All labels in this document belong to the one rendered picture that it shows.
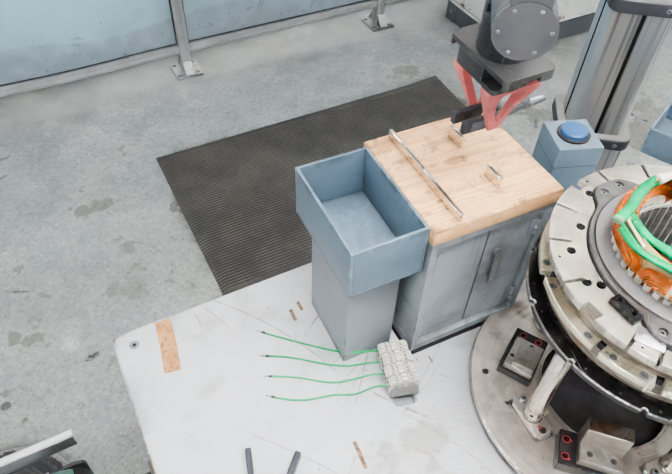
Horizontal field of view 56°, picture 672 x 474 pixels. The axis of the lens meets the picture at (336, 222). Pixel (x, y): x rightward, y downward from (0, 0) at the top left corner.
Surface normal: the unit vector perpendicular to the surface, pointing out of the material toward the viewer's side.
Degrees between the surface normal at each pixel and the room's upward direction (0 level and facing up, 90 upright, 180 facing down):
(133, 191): 0
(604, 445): 90
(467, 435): 0
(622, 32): 90
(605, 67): 90
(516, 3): 93
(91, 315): 0
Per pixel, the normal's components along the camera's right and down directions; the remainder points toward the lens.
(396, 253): 0.43, 0.67
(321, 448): 0.04, -0.69
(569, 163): 0.13, 0.72
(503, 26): -0.16, 0.75
